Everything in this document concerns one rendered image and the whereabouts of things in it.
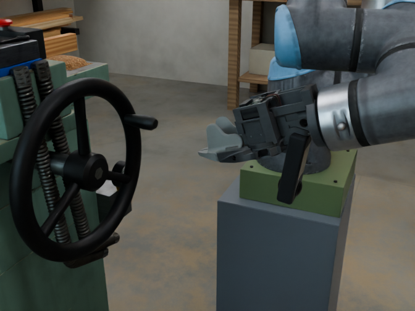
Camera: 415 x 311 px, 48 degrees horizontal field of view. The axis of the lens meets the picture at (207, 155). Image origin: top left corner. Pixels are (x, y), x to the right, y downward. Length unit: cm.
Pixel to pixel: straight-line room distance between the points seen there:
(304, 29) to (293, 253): 65
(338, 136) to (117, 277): 134
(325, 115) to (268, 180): 54
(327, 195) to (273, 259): 22
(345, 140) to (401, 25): 17
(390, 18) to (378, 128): 16
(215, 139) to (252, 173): 44
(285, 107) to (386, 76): 14
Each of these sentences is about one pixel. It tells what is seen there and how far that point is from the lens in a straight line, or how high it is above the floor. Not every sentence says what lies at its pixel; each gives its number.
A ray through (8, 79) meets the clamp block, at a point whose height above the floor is 96.
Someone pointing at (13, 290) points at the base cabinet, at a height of 54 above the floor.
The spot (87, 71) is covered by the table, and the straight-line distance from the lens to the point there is 100.
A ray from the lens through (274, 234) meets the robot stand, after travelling 117.
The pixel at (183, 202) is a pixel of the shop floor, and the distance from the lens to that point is 228.
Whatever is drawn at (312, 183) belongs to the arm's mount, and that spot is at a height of 63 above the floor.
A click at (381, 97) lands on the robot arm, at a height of 96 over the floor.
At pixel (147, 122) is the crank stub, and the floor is 87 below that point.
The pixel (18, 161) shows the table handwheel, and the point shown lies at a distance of 65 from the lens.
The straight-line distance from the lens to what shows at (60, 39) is 117.
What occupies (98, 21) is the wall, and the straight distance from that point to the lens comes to 475.
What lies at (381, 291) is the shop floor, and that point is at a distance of 186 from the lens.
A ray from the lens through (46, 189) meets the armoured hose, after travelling 79.
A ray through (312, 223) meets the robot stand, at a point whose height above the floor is 54.
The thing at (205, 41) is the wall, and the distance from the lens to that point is 421.
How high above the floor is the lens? 113
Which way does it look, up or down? 24 degrees down
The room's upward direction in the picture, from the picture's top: straight up
